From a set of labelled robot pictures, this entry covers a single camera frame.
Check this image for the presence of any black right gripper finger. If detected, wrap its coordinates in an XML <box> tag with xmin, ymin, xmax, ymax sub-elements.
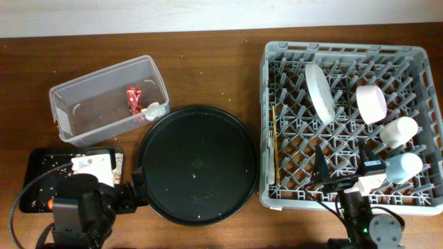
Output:
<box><xmin>357</xmin><ymin>140</ymin><xmax>386</xmax><ymax>175</ymax></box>
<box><xmin>313</xmin><ymin>146</ymin><xmax>330</xmax><ymax>182</ymax></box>

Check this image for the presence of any light blue cup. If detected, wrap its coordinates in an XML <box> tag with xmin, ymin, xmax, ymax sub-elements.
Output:
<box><xmin>385</xmin><ymin>153</ymin><xmax>424</xmax><ymax>185</ymax></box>

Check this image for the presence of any white paper cup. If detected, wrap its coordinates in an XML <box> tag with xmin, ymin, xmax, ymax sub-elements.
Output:
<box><xmin>380</xmin><ymin>117</ymin><xmax>419</xmax><ymax>149</ymax></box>

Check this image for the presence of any white plastic fork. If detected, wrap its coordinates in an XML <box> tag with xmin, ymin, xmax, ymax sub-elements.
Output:
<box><xmin>267</xmin><ymin>130</ymin><xmax>275</xmax><ymax>185</ymax></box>

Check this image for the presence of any pink bowl with food scraps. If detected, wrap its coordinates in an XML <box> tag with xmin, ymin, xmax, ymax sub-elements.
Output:
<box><xmin>356</xmin><ymin>85</ymin><xmax>387</xmax><ymax>125</ymax></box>

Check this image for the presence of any wooden chopstick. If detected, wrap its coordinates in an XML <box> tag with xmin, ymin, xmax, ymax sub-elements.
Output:
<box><xmin>272</xmin><ymin>105</ymin><xmax>280</xmax><ymax>187</ymax></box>

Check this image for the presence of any white tissue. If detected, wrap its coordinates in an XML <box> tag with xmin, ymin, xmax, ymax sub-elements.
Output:
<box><xmin>142</xmin><ymin>102</ymin><xmax>166</xmax><ymax>121</ymax></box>

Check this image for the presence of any pale grey plate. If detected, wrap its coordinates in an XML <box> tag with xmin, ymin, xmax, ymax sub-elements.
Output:
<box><xmin>305</xmin><ymin>63</ymin><xmax>336</xmax><ymax>125</ymax></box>

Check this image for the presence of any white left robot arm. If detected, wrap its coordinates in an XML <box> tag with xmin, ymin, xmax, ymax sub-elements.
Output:
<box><xmin>9</xmin><ymin>158</ymin><xmax>148</xmax><ymax>248</ymax></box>

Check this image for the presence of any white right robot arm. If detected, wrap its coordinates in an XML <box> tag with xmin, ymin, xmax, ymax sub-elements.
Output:
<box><xmin>302</xmin><ymin>139</ymin><xmax>406</xmax><ymax>249</ymax></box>

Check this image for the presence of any grey plastic dishwasher rack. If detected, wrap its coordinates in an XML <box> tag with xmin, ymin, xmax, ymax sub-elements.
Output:
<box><xmin>258</xmin><ymin>41</ymin><xmax>442</xmax><ymax>216</ymax></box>

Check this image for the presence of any clear plastic waste bin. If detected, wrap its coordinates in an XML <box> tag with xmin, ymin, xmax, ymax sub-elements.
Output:
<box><xmin>49</xmin><ymin>55</ymin><xmax>170</xmax><ymax>147</ymax></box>

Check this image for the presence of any pile of rice and shells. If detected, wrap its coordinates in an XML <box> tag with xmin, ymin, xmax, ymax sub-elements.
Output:
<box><xmin>30</xmin><ymin>151</ymin><xmax>125</xmax><ymax>208</ymax></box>

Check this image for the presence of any round black tray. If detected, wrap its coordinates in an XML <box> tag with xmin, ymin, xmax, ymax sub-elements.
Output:
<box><xmin>136</xmin><ymin>106</ymin><xmax>260</xmax><ymax>226</ymax></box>

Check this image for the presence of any red snack wrapper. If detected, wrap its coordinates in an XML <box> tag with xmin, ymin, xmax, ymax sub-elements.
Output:
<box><xmin>127</xmin><ymin>87</ymin><xmax>143</xmax><ymax>115</ymax></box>

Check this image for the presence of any rectangular black tray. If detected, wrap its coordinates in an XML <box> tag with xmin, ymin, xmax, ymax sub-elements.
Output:
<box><xmin>19</xmin><ymin>147</ymin><xmax>125</xmax><ymax>213</ymax></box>

